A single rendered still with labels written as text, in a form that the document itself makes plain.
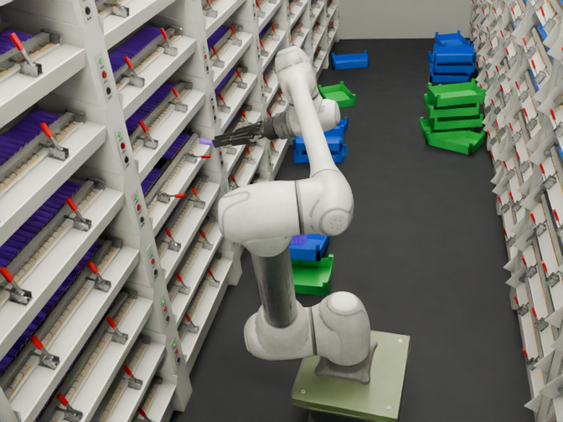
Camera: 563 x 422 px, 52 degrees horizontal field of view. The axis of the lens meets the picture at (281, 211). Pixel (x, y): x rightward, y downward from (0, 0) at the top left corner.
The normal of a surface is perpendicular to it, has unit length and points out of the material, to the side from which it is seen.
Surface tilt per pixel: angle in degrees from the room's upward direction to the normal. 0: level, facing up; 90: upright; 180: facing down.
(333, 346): 90
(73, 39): 90
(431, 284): 0
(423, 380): 0
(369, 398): 2
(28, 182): 15
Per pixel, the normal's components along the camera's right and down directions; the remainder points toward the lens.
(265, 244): 0.04, 0.82
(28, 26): -0.21, 0.56
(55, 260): 0.18, -0.79
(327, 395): -0.10, -0.80
